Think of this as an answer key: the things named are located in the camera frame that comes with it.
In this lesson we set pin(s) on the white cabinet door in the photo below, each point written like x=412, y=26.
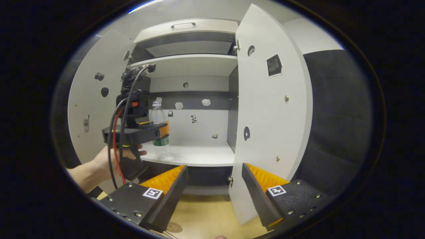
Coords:
x=89, y=99
x=265, y=116

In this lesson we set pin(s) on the metal door hinge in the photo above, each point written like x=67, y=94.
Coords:
x=127, y=55
x=236, y=47
x=230, y=181

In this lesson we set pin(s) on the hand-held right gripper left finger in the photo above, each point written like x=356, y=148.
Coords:
x=172, y=196

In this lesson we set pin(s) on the round brown coaster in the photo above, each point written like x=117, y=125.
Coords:
x=174, y=227

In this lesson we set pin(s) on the white cabinet shelf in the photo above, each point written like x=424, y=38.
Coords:
x=199, y=154
x=189, y=66

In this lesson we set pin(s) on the white cabinet drawer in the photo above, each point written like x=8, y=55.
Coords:
x=189, y=33

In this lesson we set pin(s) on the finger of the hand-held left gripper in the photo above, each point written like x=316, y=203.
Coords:
x=163, y=130

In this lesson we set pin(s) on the clear plastic bottle green label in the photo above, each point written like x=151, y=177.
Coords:
x=157, y=114

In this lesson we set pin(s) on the white cabinet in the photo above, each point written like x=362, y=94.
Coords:
x=199, y=154

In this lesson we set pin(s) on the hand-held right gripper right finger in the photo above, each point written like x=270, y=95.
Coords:
x=255, y=199

